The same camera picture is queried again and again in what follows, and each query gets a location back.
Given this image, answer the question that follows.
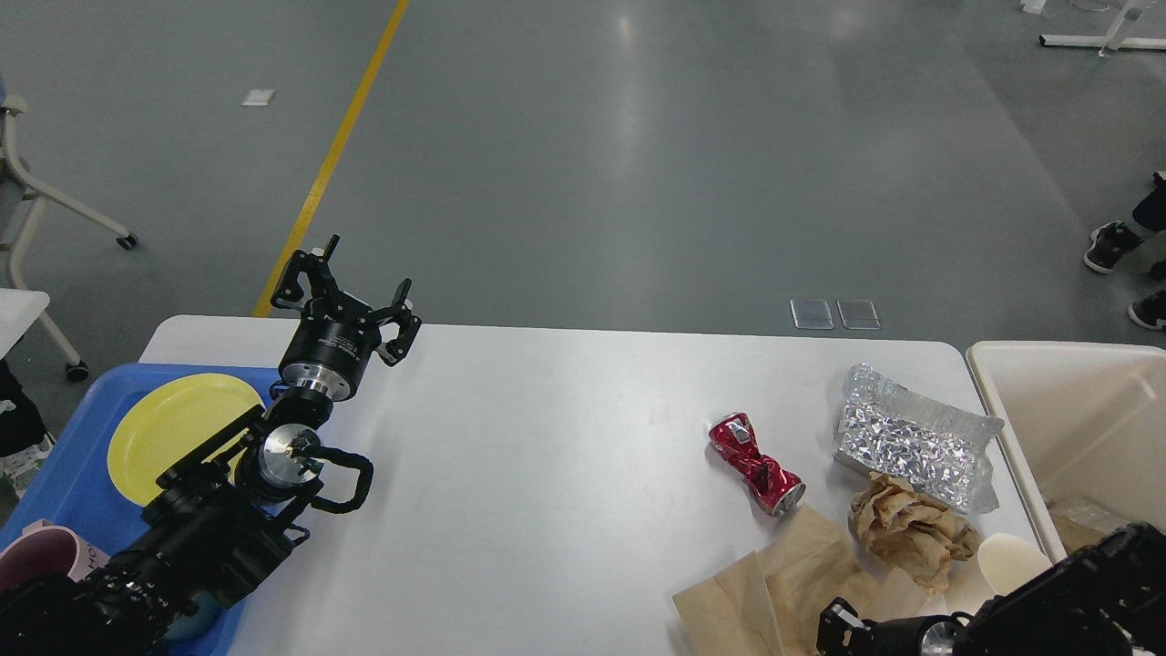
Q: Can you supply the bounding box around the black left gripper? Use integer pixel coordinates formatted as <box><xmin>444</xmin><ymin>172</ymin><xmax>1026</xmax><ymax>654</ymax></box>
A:
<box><xmin>271</xmin><ymin>235</ymin><xmax>424</xmax><ymax>402</ymax></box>

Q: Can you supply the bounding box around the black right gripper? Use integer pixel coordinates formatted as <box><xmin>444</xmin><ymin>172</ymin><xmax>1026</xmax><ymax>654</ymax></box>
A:
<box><xmin>816</xmin><ymin>598</ymin><xmax>965</xmax><ymax>655</ymax></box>

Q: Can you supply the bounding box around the brown paper bag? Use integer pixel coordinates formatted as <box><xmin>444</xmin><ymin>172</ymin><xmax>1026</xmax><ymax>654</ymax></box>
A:
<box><xmin>673</xmin><ymin>506</ymin><xmax>937</xmax><ymax>655</ymax></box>

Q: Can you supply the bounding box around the brown paper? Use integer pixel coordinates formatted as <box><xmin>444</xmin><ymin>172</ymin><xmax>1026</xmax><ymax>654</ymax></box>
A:
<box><xmin>849</xmin><ymin>473</ymin><xmax>983</xmax><ymax>594</ymax></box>

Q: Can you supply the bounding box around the aluminium foil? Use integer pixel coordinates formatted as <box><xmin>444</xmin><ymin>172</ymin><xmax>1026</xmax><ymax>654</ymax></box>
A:
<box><xmin>833</xmin><ymin>364</ymin><xmax>1005</xmax><ymax>515</ymax></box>

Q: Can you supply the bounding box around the yellow plastic plate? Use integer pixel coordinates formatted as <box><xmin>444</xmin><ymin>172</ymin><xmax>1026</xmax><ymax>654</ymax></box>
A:
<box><xmin>106</xmin><ymin>373</ymin><xmax>262</xmax><ymax>507</ymax></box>

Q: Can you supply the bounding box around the dark green mug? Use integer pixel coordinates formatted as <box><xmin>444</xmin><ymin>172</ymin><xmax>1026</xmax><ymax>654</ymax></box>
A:
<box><xmin>162</xmin><ymin>592</ymin><xmax>224</xmax><ymax>642</ymax></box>

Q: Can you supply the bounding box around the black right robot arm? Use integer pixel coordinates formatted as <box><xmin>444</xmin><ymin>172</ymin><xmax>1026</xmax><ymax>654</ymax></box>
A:
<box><xmin>816</xmin><ymin>522</ymin><xmax>1165</xmax><ymax>655</ymax></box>

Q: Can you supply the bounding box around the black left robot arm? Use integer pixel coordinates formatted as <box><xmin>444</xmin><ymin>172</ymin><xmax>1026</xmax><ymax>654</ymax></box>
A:
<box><xmin>3</xmin><ymin>235</ymin><xmax>422</xmax><ymax>655</ymax></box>

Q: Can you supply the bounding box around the crushed red soda can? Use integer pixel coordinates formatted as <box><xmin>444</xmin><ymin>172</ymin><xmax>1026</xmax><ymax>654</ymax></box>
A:
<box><xmin>708</xmin><ymin>412</ymin><xmax>805</xmax><ymax>519</ymax></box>

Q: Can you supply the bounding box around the white paper cup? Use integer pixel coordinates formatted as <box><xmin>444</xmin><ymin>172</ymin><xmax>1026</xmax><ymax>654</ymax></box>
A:
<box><xmin>944</xmin><ymin>532</ymin><xmax>1052</xmax><ymax>614</ymax></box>

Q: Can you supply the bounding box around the white paper scrap on floor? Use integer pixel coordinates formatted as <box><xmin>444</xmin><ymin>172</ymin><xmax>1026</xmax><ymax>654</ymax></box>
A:
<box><xmin>240</xmin><ymin>89</ymin><xmax>276</xmax><ymax>108</ymax></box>

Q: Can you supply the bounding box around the foil inside bin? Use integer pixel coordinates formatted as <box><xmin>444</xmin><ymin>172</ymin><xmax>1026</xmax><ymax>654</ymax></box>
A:
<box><xmin>1048</xmin><ymin>498</ymin><xmax>1135</xmax><ymax>555</ymax></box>

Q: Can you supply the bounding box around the clear floor plate right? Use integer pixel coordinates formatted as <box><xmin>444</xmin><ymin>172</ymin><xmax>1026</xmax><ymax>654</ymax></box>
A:
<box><xmin>836</xmin><ymin>299</ymin><xmax>881</xmax><ymax>331</ymax></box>

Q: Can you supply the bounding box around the clear floor plate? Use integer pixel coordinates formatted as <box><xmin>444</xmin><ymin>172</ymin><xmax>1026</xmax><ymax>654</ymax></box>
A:
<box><xmin>836</xmin><ymin>299</ymin><xmax>881</xmax><ymax>331</ymax></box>
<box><xmin>791</xmin><ymin>298</ymin><xmax>834</xmax><ymax>331</ymax></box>

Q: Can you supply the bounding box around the clear floor plate left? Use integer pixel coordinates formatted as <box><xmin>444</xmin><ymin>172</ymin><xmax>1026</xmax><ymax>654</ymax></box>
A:
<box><xmin>791</xmin><ymin>298</ymin><xmax>834</xmax><ymax>331</ymax></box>

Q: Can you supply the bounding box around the beige plastic bin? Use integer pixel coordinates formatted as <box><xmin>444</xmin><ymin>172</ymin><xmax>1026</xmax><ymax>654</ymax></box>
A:
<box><xmin>965</xmin><ymin>341</ymin><xmax>1165</xmax><ymax>560</ymax></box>

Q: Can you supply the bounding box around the blue plastic tray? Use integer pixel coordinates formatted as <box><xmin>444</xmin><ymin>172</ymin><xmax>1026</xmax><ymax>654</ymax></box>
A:
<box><xmin>3</xmin><ymin>364</ymin><xmax>273</xmax><ymax>655</ymax></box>

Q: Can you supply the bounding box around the white side table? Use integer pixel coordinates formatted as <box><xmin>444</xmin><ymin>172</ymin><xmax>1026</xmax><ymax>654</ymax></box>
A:
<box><xmin>0</xmin><ymin>288</ymin><xmax>50</xmax><ymax>358</ymax></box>

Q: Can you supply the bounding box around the pink ribbed mug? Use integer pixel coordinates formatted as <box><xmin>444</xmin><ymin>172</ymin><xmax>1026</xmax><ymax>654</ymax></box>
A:
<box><xmin>1</xmin><ymin>519</ymin><xmax>111</xmax><ymax>592</ymax></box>

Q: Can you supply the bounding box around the person's black sneaker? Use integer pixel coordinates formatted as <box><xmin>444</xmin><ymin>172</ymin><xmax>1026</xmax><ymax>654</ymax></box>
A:
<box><xmin>1082</xmin><ymin>221</ymin><xmax>1144</xmax><ymax>274</ymax></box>

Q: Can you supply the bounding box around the white stand base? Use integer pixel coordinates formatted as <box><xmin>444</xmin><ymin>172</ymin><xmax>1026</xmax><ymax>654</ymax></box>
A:
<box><xmin>1038</xmin><ymin>1</ymin><xmax>1165</xmax><ymax>57</ymax></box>

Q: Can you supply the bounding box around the white chair frame with casters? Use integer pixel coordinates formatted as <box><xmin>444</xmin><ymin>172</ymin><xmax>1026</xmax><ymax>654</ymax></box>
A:
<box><xmin>0</xmin><ymin>93</ymin><xmax>140</xmax><ymax>382</ymax></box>

